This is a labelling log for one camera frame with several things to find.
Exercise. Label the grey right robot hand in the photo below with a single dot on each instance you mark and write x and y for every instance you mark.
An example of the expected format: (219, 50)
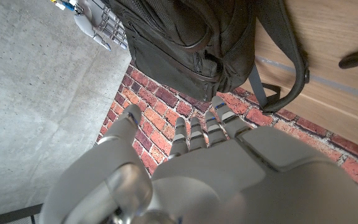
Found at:
(99, 21)

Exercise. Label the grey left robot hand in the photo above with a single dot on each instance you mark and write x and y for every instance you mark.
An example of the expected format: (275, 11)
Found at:
(216, 180)

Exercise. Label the black fabric backpack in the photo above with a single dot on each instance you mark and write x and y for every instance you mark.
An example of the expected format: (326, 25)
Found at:
(172, 34)

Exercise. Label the red brick printed backdrop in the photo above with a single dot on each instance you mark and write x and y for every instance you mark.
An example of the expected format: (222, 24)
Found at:
(160, 115)

